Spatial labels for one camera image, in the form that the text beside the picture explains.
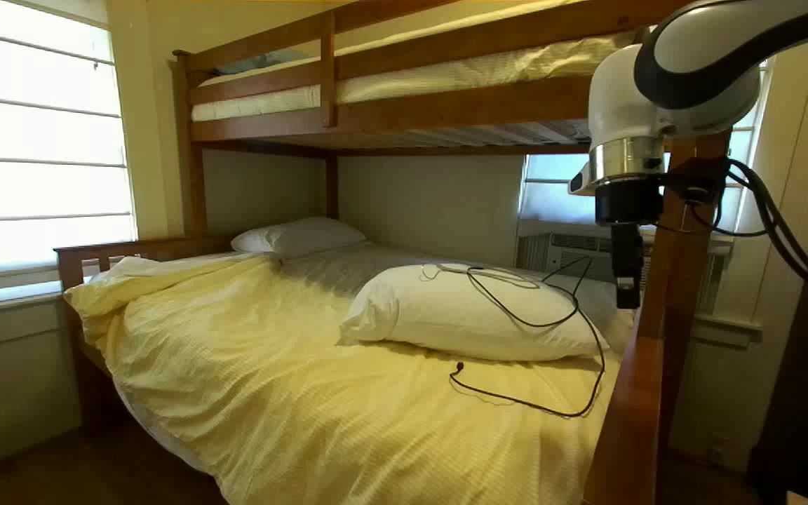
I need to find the upper bunk mattress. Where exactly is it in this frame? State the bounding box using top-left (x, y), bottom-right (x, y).
top-left (190, 36), bottom-right (629, 120)

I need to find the white front pillow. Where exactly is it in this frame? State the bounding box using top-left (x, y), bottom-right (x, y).
top-left (340, 263), bottom-right (603, 361)

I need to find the yellow comforter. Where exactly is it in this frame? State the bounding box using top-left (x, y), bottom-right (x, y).
top-left (67, 246), bottom-right (632, 505)

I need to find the window air conditioner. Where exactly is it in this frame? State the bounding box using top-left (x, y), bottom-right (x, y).
top-left (520, 225), bottom-right (732, 312)

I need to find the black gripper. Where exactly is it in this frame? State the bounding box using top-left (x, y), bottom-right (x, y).
top-left (596, 179), bottom-right (662, 308)

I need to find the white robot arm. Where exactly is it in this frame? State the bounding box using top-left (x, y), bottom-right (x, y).
top-left (570, 0), bottom-right (808, 308)

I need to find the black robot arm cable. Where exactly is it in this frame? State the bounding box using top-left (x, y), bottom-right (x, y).
top-left (667, 153), bottom-right (808, 305)

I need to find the white back pillow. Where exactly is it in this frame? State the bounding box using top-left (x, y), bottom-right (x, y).
top-left (230, 216), bottom-right (364, 256)

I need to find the white window blind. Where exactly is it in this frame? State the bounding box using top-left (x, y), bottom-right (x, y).
top-left (0, 0), bottom-right (137, 285)

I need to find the white pillow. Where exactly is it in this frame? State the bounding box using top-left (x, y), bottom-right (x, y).
top-left (340, 263), bottom-right (603, 361)
top-left (230, 216), bottom-right (364, 256)

